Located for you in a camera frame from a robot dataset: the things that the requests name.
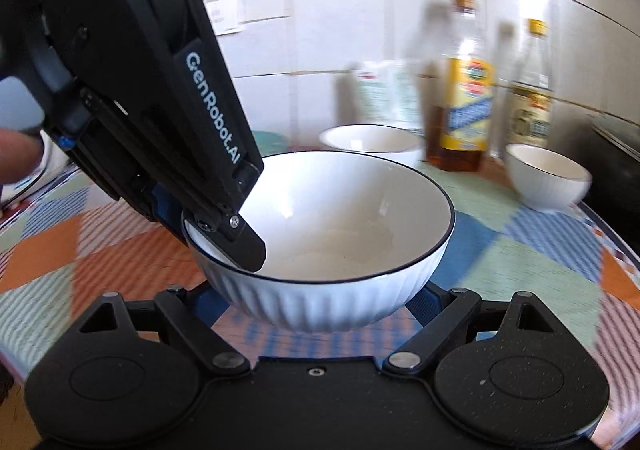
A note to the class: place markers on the white wall socket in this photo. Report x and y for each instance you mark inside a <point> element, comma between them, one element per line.
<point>227,10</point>

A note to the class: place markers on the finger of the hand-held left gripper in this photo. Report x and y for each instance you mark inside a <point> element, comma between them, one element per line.
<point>240,242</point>
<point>165,210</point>

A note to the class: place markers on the white seasoning packet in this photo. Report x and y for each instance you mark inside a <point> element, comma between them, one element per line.
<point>385,95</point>

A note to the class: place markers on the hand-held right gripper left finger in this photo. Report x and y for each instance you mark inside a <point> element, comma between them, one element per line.
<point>210,302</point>

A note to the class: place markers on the clear vinegar bottle yellow cap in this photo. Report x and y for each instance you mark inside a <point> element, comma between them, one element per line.
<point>532,115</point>

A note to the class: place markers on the black wok with glass lid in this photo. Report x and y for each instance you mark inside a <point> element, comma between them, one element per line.
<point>620,195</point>

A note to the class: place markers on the patchwork checkered tablecloth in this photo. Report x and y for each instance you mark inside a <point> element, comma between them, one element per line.
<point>525,255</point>

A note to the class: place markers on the white ribbed bowl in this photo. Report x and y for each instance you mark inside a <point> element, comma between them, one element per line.
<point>340,230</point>
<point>370,142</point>
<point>545,185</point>

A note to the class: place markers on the amber cooking wine bottle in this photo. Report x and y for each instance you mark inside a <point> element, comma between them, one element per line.
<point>460,130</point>

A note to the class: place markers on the person's left hand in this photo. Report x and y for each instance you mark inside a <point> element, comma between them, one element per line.
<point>17,155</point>

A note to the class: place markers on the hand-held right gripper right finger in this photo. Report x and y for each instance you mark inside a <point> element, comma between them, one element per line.
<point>430,305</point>

